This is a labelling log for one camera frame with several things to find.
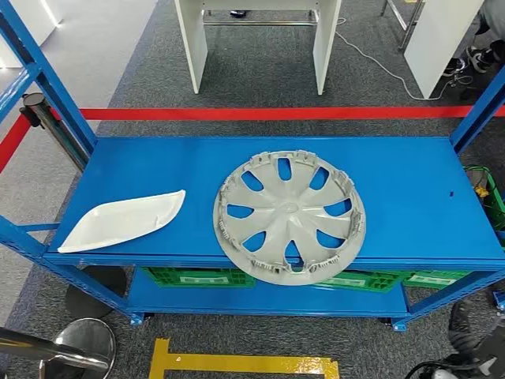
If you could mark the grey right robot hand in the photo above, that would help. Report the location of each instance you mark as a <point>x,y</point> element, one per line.
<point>493,340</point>

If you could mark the grey plastic wheel cover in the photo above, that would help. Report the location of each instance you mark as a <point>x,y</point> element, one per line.
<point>282,212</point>

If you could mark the green plastic crate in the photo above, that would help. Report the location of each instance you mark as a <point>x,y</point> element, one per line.
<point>362,282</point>
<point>197,277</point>
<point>434,280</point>

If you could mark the white desk panel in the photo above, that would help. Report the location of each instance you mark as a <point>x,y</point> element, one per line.
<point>438,42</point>

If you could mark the red barrier belt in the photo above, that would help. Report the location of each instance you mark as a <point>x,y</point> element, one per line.
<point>276,113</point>
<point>13,138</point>

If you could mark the white desk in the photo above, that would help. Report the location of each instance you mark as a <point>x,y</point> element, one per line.
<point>321,47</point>

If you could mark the person's black shoe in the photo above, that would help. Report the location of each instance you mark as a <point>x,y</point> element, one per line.
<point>238,13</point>

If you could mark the white plastic lamp cover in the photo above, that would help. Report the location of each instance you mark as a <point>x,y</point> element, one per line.
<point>118,222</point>

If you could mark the white booth panel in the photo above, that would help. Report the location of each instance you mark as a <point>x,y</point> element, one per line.
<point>35,15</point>

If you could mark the chrome metal frame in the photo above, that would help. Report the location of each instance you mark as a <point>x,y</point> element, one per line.
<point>412,23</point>

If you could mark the chrome stanchion post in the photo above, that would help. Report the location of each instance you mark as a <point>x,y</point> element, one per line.
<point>84,340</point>

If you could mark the dark stanchion post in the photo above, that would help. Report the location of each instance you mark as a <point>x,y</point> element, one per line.
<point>51,128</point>

